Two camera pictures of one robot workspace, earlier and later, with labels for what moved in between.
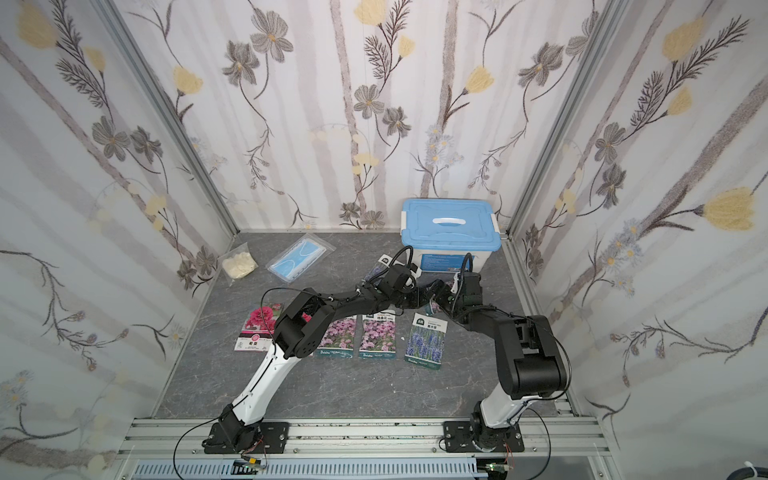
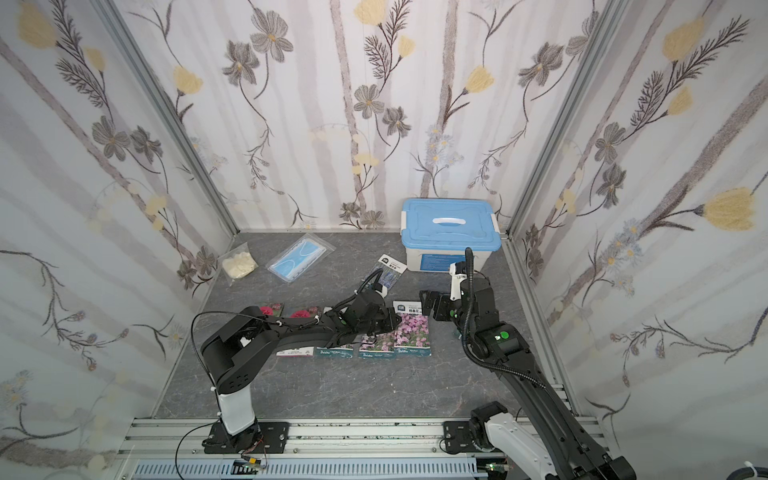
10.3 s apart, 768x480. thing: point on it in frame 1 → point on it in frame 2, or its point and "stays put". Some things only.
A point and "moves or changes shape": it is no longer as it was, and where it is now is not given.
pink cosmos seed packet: (431, 308) moves or changes shape
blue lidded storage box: (441, 231) stays put
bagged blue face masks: (299, 258) stays put
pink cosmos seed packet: (379, 336) stays put
